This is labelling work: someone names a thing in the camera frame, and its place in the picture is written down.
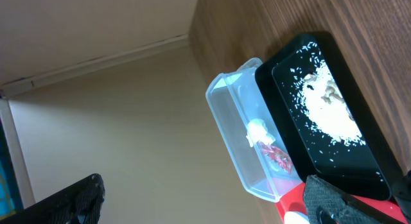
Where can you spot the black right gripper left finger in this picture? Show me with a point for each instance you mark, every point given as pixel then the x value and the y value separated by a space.
pixel 80 202

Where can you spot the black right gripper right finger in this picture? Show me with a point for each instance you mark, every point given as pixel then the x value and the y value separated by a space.
pixel 328 203

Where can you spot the large light blue plate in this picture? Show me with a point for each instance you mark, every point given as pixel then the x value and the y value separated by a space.
pixel 292 217

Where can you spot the red snack wrapper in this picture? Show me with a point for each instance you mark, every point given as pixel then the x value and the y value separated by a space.
pixel 278 160

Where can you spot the white tissue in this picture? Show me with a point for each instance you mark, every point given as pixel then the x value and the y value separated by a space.
pixel 258 132

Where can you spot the food scraps rice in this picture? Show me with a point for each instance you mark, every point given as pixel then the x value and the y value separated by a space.
pixel 317 106

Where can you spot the red plastic tray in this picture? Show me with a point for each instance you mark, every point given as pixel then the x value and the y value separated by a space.
pixel 292 201

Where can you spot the black plastic tray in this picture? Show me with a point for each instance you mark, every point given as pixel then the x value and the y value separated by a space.
pixel 374 162

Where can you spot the clear plastic bin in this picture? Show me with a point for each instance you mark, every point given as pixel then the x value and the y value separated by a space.
pixel 234 100

